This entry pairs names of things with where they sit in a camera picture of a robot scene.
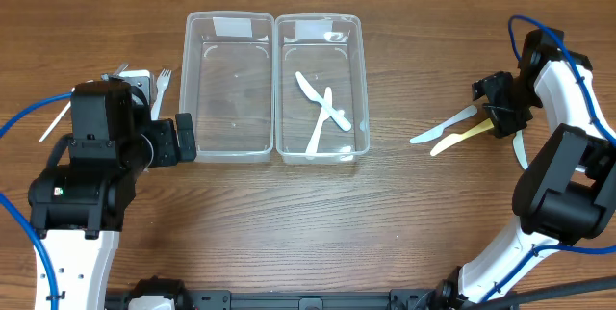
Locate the left clear plastic container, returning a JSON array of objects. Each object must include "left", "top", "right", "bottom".
[{"left": 179, "top": 11, "right": 274, "bottom": 163}]

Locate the metal fork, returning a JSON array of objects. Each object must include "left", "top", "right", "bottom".
[{"left": 100, "top": 63, "right": 129, "bottom": 81}]

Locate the pale green plastic knife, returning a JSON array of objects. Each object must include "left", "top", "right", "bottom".
[{"left": 512, "top": 130, "right": 528, "bottom": 170}]

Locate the white plastic knife in container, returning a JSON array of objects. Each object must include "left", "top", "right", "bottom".
[{"left": 305, "top": 107, "right": 330, "bottom": 160}]

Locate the white plastic knife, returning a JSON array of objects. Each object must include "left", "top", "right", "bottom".
[
  {"left": 295, "top": 71, "right": 352, "bottom": 132},
  {"left": 305, "top": 107, "right": 330, "bottom": 160}
]

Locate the right clear plastic container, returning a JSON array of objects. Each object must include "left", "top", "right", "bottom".
[{"left": 273, "top": 13, "right": 370, "bottom": 164}]

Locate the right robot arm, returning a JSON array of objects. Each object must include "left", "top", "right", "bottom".
[{"left": 425, "top": 26, "right": 615, "bottom": 309}]

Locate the blue cable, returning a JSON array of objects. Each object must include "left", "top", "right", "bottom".
[
  {"left": 0, "top": 91, "right": 73, "bottom": 310},
  {"left": 480, "top": 14, "right": 616, "bottom": 304}
]

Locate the clear plastic container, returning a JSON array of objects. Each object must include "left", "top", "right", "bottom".
[
  {"left": 179, "top": 11, "right": 274, "bottom": 163},
  {"left": 273, "top": 13, "right": 370, "bottom": 164}
]

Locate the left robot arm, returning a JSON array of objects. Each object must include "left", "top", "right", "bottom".
[{"left": 28, "top": 80, "right": 196, "bottom": 309}]

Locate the curved white plastic fork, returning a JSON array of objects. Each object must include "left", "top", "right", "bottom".
[{"left": 38, "top": 100, "right": 71, "bottom": 142}]

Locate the right blue cable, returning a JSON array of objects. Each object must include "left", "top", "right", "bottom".
[{"left": 480, "top": 14, "right": 616, "bottom": 304}]

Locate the light blue plastic knife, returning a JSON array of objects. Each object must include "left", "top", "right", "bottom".
[{"left": 409, "top": 105, "right": 478, "bottom": 144}]

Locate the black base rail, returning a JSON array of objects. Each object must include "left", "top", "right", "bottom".
[{"left": 104, "top": 276, "right": 433, "bottom": 310}]

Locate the yellow plastic knife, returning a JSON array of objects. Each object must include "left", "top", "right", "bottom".
[{"left": 429, "top": 119, "right": 494, "bottom": 156}]

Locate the left blue cable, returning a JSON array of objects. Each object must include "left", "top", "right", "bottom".
[{"left": 0, "top": 91, "right": 73, "bottom": 310}]

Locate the black hose bottom right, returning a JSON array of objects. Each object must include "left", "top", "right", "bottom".
[{"left": 461, "top": 275, "right": 616, "bottom": 310}]

